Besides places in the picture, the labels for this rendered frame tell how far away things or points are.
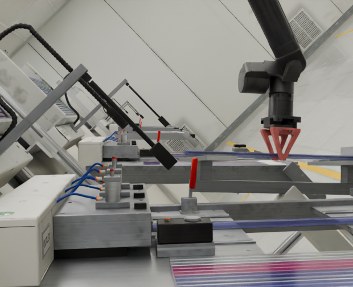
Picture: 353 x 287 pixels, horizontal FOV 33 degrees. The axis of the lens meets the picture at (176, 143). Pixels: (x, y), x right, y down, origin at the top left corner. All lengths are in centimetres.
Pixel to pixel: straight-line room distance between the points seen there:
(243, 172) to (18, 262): 136
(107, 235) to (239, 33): 805
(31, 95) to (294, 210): 113
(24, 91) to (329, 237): 112
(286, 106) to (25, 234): 82
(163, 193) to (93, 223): 473
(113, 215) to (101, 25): 790
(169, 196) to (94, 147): 342
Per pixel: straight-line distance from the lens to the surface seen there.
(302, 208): 124
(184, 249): 82
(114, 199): 87
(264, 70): 136
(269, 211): 122
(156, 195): 555
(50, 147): 192
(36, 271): 71
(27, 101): 207
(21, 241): 71
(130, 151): 227
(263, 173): 200
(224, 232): 98
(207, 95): 866
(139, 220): 82
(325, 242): 153
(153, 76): 860
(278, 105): 137
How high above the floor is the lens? 124
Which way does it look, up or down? 5 degrees down
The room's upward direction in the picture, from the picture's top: 44 degrees counter-clockwise
